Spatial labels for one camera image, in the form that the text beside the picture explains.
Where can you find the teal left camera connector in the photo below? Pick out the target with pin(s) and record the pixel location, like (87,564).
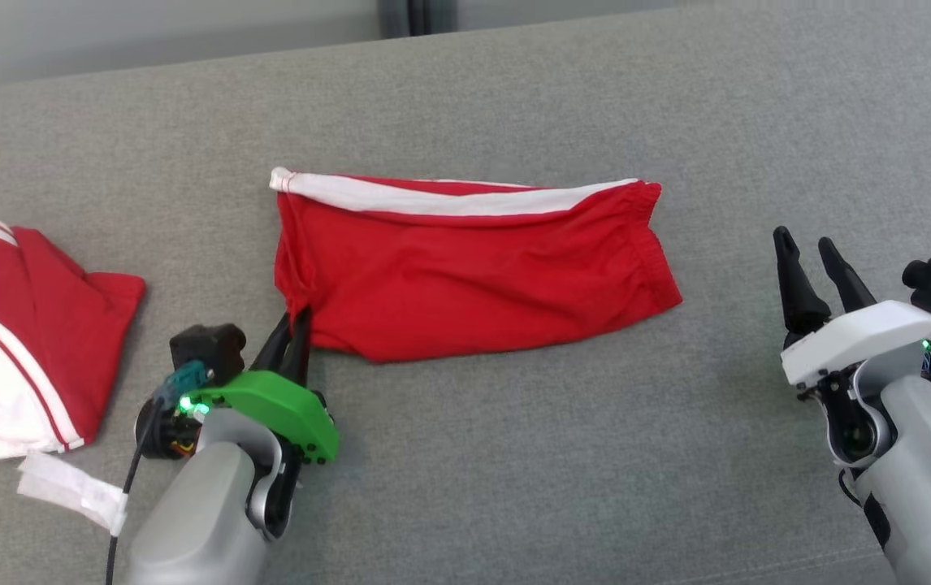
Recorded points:
(185,380)

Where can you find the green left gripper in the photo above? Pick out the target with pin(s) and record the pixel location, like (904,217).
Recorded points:
(287,406)

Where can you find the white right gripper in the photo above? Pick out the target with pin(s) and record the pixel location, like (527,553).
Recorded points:
(863,341)

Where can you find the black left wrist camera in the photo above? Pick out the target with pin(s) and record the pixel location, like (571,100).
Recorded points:
(205,349)

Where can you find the grey partition post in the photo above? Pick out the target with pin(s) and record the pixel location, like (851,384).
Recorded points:
(433,15)
(394,16)

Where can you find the white tape label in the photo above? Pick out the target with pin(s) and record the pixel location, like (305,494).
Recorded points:
(67,487)

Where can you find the red shorts with white stripe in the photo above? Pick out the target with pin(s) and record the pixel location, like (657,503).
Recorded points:
(474,268)

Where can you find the red and white shirt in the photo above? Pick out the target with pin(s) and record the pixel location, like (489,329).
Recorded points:
(27,325)

